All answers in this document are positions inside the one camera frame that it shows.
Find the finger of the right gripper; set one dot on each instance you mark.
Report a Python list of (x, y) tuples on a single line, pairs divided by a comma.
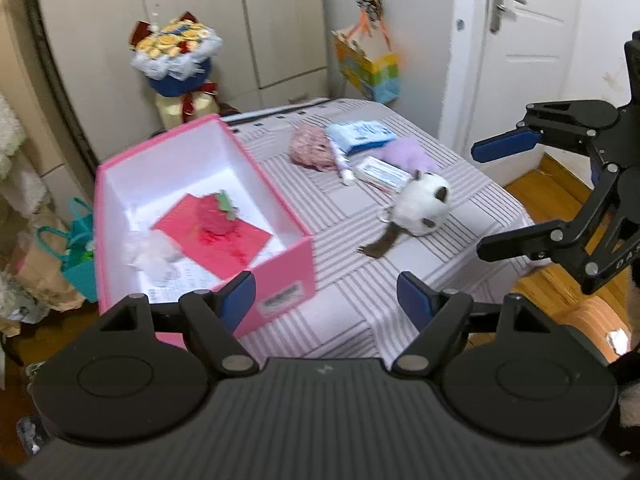
[(507, 144), (543, 240)]

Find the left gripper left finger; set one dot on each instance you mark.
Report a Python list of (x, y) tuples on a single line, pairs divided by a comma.
[(212, 318)]

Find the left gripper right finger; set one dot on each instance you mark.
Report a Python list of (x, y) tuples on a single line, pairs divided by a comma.
[(439, 318)]

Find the red envelope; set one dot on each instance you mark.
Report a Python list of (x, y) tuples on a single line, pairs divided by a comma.
[(224, 256)]

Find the white fluffy soft item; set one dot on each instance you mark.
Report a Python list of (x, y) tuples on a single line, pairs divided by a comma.
[(154, 254)]

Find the pink strawberry plush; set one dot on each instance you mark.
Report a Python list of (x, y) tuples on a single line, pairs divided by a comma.
[(216, 213)]

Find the pink knitted soft item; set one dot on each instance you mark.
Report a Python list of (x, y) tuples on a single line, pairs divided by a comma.
[(310, 147)]

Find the pink cardboard box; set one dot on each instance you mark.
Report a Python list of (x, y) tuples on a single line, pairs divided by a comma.
[(137, 187)]

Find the white panda plush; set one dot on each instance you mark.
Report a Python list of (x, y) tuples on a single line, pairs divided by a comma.
[(420, 209)]

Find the white door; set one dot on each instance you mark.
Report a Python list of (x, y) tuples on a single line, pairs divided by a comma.
[(524, 62)]

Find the purple fluffy plush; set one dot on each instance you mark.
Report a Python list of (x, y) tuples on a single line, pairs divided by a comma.
[(406, 154)]

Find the teal gift bag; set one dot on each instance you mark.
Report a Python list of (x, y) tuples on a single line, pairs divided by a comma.
[(77, 258)]

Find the white flat packet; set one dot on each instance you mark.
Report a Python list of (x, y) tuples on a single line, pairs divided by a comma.
[(382, 175)]

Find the colourful paper gift bag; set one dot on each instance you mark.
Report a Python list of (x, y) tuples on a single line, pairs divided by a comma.
[(366, 58)]

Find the blue tissue pack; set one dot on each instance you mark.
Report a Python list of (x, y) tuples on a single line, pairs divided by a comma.
[(354, 137)]

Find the white tube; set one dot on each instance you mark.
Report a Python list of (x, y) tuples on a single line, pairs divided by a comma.
[(342, 164)]

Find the brown paper bag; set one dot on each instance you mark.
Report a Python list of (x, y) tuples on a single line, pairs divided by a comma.
[(39, 272)]

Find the cream knitted cardigan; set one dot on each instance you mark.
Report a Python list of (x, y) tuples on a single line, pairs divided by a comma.
[(21, 186)]

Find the flower bouquet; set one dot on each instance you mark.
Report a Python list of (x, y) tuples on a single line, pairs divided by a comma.
[(177, 61)]

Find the beige wardrobe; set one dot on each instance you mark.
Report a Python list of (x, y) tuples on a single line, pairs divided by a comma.
[(117, 58)]

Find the black clothes rack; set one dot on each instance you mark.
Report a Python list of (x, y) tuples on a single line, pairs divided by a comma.
[(56, 87)]

